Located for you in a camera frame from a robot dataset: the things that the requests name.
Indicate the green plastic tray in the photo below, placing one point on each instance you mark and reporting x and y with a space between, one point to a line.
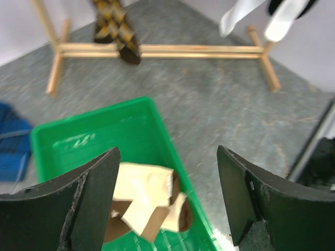
136 128

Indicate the white black-striped sock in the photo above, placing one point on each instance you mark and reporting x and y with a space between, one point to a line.
239 10
278 27

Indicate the wooden hanger rack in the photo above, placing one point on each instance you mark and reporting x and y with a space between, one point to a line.
63 49

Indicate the blue plaid shirt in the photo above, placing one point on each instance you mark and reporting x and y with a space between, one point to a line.
15 144

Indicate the brown yellow argyle sock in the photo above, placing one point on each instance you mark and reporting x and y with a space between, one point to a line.
109 17
123 34

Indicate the black white-striped sock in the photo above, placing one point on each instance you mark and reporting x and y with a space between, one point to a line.
294 8

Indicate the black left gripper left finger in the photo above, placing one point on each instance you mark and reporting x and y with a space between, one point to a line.
69 212

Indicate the beige brown striped sock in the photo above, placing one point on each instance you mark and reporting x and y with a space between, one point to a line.
146 221
156 186

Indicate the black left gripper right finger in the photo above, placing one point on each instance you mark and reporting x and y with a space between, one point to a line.
296 217

